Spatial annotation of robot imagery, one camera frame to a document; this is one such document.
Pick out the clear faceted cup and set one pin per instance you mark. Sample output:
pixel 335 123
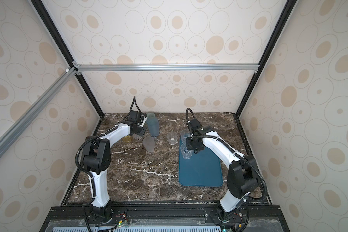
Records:
pixel 185 153
pixel 184 134

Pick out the green frosted cup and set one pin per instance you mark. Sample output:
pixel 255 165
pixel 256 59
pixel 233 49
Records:
pixel 151 115

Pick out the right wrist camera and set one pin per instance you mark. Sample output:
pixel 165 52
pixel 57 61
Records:
pixel 193 125

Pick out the frosted grey cup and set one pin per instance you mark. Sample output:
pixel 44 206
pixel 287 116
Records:
pixel 149 144

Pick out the blue frosted cup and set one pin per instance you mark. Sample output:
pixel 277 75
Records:
pixel 153 126

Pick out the left black frame post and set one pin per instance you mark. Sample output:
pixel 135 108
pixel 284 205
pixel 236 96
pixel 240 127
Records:
pixel 56 36

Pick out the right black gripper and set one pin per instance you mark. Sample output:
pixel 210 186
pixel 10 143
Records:
pixel 191 143

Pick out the horizontal aluminium frame bar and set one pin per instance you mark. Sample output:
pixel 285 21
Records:
pixel 168 67

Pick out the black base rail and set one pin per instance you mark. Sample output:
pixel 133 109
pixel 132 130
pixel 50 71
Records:
pixel 166 217

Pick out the clear textured cup front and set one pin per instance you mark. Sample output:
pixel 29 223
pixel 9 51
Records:
pixel 172 138

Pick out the black frame post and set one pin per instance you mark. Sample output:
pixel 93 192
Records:
pixel 282 20
pixel 56 36

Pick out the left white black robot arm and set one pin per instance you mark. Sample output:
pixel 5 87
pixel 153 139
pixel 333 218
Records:
pixel 94 157

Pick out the yellow plastic cup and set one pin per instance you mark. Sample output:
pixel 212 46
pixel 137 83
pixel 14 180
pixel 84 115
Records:
pixel 127 139

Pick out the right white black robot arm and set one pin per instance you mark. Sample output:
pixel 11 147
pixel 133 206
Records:
pixel 245 183

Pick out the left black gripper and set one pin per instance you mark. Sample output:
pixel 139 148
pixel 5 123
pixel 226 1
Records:
pixel 143 131

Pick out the left diagonal aluminium bar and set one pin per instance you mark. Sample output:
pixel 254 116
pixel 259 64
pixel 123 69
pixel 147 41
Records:
pixel 28 117

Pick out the right black frame post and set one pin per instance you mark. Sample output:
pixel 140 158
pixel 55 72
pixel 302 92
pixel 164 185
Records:
pixel 282 20

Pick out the teal plastic tray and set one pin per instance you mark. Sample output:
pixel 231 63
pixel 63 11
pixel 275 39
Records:
pixel 200 170

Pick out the clear faceted cup front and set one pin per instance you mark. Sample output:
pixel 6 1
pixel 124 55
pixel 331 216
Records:
pixel 184 134

